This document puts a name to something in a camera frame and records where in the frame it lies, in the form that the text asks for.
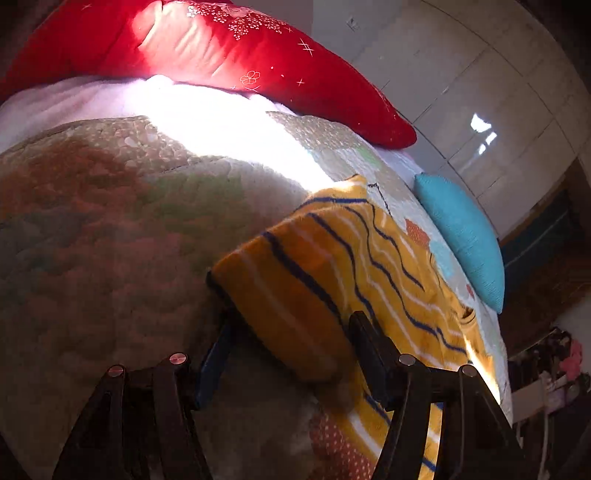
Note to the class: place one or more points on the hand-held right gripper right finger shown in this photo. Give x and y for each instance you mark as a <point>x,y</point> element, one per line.
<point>369,350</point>

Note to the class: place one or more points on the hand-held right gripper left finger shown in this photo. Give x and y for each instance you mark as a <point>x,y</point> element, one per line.
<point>216,357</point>

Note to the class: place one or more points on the yellow striped sweater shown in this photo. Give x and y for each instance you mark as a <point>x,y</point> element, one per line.
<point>323,267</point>

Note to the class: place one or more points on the teal cushion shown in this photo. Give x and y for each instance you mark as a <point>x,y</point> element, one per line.
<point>466,235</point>

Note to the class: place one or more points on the patterned quilt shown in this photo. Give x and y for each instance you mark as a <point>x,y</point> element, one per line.
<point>115,240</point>

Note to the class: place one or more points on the cluttered storage shelf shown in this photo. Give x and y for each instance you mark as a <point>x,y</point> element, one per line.
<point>545,392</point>

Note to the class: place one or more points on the brown wooden door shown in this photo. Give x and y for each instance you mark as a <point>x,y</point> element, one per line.
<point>545,295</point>

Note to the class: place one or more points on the pink garment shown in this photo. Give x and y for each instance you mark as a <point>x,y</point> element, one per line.
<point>572,360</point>

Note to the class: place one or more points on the white fleece blanket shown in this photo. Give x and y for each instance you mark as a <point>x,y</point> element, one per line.
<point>92,99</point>

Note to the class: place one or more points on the red embroidered pillow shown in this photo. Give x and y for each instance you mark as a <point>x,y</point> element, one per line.
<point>207,46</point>

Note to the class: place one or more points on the white wall socket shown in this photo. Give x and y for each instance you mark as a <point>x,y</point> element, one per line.
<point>353,23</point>

